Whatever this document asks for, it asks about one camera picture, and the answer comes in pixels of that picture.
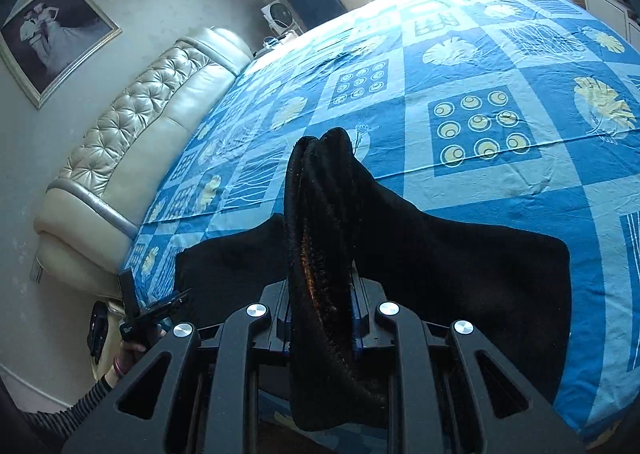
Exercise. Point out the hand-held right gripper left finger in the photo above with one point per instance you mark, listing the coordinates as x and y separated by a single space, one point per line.
277 334

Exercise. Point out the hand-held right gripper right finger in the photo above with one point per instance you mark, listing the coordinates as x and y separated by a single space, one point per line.
356 329

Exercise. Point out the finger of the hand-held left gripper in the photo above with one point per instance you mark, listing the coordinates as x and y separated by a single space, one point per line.
165 306
127 291

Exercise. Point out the black pants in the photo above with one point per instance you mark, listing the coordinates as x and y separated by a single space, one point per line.
450 259

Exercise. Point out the person's left hand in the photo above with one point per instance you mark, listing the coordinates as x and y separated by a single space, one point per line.
127 359

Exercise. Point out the black rounded object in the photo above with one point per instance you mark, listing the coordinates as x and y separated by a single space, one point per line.
96 334

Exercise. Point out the cream tufted leather headboard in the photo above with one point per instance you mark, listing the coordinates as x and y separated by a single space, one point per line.
150 124

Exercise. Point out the framed wedding photograph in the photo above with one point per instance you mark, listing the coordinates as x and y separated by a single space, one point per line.
55 39

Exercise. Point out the blue patterned bed sheet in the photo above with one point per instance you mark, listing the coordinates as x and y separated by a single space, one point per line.
475 84

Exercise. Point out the small white fan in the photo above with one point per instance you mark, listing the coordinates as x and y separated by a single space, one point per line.
280 16

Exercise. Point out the white television stand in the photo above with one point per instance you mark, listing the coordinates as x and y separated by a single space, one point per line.
607 4

